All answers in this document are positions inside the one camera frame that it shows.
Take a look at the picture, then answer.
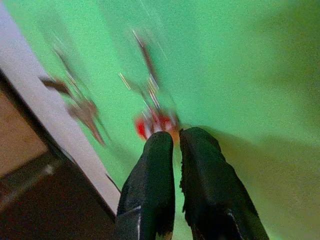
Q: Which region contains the plain metal key bunch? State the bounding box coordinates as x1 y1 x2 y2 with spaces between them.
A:
38 44 112 147

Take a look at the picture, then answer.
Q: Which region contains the key bunch with red tag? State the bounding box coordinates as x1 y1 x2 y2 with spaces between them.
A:
118 27 181 141

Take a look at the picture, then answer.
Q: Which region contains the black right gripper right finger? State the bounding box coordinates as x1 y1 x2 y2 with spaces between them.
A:
178 126 270 240

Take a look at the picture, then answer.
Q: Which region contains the brown cardboard box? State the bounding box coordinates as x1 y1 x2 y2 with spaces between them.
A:
0 89 50 176

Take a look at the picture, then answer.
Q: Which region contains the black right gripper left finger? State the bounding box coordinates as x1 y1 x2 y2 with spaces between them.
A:
115 131 176 240

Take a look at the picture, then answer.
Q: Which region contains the black case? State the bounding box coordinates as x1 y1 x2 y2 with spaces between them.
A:
0 69 119 240

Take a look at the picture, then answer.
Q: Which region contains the green wall sheet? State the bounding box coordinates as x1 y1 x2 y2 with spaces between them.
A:
2 0 320 240

